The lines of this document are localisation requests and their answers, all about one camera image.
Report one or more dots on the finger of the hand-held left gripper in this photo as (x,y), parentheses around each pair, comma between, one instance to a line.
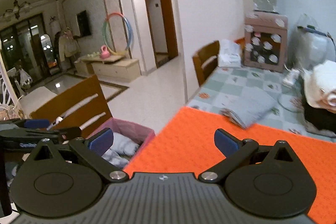
(36,123)
(71,132)

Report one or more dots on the checked patterned tablecloth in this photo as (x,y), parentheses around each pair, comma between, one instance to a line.
(236,77)

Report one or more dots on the standing mirror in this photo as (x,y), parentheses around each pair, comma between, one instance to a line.
(46,50)

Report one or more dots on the multicoloured hula hoop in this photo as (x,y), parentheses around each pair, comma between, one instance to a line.
(117,14)

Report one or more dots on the crumpled grey garment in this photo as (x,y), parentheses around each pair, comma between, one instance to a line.
(120,145)

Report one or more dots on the folded cream blanket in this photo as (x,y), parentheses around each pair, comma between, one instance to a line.
(320,82)

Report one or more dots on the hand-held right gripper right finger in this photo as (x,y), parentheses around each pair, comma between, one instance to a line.
(225,144)

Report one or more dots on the clear plastic bag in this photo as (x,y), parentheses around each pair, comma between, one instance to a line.
(312,48)

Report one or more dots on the cream hanging coat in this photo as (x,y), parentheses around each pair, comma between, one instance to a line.
(67,45)

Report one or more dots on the low beige cabinet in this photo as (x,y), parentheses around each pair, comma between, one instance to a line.
(115,69)

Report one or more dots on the pink kettlebell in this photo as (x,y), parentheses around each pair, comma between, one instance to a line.
(104,54)

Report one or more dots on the folded black garment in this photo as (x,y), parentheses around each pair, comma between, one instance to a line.
(317,116)

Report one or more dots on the pile of white paper bags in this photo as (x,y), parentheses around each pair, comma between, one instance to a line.
(228,53)

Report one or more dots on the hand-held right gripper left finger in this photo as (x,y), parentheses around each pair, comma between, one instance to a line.
(102,141)

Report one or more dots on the wooden chair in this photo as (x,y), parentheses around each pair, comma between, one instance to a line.
(65,98)
(207,52)

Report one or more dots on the white lattice screen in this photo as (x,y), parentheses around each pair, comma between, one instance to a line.
(5,92)

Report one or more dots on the glass sliding door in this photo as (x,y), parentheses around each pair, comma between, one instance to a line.
(26,43)

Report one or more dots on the folded grey cloth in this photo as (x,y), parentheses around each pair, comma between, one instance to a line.
(252,106)

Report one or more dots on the pink fabric storage box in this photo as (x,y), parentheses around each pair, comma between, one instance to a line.
(131,127)

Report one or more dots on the orange patterned mat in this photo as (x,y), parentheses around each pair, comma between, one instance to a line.
(199,129)

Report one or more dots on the white low table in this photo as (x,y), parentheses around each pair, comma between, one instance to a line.
(36,98)

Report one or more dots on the black wall television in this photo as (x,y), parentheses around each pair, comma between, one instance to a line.
(84,23)

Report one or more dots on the pink water dispenser with stickers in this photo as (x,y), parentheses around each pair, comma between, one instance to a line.
(262,22)

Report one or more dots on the wooden door frame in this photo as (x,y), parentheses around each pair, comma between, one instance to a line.
(172,16)

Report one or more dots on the folded grey garment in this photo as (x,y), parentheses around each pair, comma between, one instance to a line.
(323,133)

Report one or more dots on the white plastic bag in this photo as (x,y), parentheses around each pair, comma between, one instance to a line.
(25,79)

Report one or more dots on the ceiling chandelier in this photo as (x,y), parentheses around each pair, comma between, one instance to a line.
(17,7)

